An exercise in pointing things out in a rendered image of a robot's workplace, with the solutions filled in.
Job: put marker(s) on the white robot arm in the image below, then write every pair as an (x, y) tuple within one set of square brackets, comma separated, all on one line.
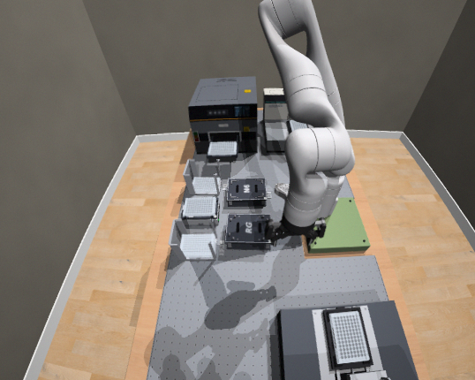
[(309, 94)]

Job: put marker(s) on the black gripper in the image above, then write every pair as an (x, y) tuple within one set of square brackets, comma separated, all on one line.
[(272, 228)]

